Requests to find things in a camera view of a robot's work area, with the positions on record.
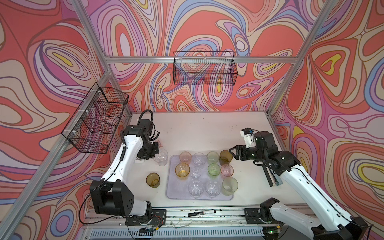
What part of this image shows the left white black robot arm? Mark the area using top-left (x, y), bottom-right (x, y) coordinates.
top-left (90, 119), bottom-right (159, 217)

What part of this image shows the pale green frosted large cup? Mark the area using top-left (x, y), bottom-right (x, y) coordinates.
top-left (221, 177), bottom-right (239, 196)

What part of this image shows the peach transparent cup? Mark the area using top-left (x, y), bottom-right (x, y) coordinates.
top-left (179, 151), bottom-right (192, 165)

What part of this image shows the black wire basket left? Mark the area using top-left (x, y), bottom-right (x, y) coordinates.
top-left (62, 83), bottom-right (129, 154)

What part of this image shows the black wire basket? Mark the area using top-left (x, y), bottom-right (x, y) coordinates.
top-left (62, 83), bottom-right (129, 154)
top-left (173, 50), bottom-right (238, 86)

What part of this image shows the bright green cup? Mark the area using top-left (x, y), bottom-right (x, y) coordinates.
top-left (207, 163), bottom-right (221, 179)

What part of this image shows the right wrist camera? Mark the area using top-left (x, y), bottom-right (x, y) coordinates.
top-left (241, 128), bottom-right (256, 148)

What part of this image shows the black white marker pen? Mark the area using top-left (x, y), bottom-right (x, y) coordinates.
top-left (188, 210), bottom-right (216, 218)

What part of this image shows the lavender plastic tray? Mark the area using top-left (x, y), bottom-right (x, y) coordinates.
top-left (166, 155), bottom-right (233, 201)

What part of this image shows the pink transparent cup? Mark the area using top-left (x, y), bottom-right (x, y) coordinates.
top-left (221, 164), bottom-right (234, 178)

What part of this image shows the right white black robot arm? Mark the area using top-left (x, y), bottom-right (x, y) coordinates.
top-left (233, 128), bottom-right (371, 240)

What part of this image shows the dark olive textured cup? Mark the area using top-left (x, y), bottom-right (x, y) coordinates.
top-left (219, 150), bottom-right (233, 166)

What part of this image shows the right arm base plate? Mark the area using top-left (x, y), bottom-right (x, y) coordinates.
top-left (243, 208), bottom-right (284, 226)

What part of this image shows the stapler black cream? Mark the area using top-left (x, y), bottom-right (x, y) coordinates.
top-left (263, 166), bottom-right (283, 187)

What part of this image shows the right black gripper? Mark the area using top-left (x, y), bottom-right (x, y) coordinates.
top-left (228, 144), bottom-right (267, 163)

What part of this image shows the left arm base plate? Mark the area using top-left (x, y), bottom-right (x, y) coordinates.
top-left (125, 209), bottom-right (167, 227)

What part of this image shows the dark amber cup left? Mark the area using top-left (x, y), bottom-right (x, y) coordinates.
top-left (146, 173), bottom-right (161, 188)

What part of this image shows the black wire basket back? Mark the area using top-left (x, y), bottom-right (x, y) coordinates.
top-left (173, 50), bottom-right (238, 86)

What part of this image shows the small clear cup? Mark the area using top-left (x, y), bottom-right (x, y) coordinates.
top-left (190, 168), bottom-right (202, 179)

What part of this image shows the yellow transparent cup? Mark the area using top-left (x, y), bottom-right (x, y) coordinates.
top-left (175, 163), bottom-right (190, 180)

